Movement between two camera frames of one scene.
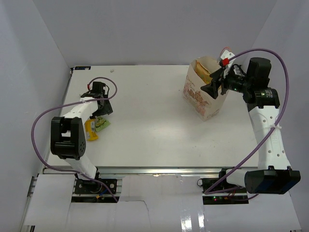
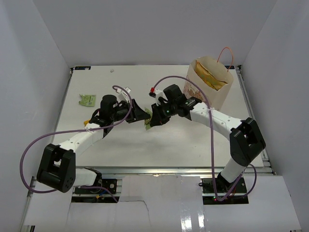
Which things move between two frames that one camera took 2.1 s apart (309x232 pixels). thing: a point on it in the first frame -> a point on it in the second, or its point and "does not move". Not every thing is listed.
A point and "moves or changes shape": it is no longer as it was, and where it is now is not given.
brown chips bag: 203,72 does not move
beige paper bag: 202,104 does not move
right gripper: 213,89 -> 157,118
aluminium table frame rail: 57,170 does not move
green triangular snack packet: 101,123 moves or changes shape
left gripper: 106,109 -> 136,113
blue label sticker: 82,67 does not move
